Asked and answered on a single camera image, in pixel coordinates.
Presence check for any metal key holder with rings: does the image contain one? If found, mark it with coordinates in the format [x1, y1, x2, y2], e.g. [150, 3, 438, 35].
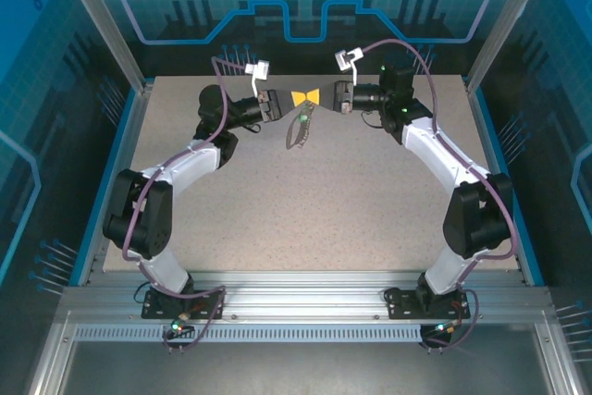
[285, 105, 316, 151]

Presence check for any blue table edge strip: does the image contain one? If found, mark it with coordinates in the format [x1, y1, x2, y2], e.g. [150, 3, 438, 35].
[470, 87, 545, 288]

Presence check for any aluminium side rail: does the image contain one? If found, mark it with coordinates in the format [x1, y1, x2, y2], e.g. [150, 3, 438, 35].
[78, 81, 154, 288]

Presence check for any aluminium corner post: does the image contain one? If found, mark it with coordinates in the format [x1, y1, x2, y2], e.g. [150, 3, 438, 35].
[50, 0, 156, 93]
[463, 0, 559, 93]

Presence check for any long aluminium base rail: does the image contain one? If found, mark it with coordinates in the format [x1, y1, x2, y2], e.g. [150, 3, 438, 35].
[59, 269, 554, 322]

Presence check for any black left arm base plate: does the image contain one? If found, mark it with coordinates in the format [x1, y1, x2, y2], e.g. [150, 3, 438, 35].
[141, 290, 228, 321]

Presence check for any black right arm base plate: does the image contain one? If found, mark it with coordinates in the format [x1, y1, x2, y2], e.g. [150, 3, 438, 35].
[386, 288, 471, 321]

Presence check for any slotted grey cable duct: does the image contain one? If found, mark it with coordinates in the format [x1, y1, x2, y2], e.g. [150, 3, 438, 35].
[73, 325, 425, 344]

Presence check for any cable connector with green light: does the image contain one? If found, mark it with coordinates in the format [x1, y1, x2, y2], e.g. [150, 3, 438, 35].
[432, 318, 463, 336]
[166, 313, 194, 339]

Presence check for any aluminium frame rail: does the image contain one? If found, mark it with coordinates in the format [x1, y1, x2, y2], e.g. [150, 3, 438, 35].
[531, 320, 585, 395]
[27, 311, 78, 395]

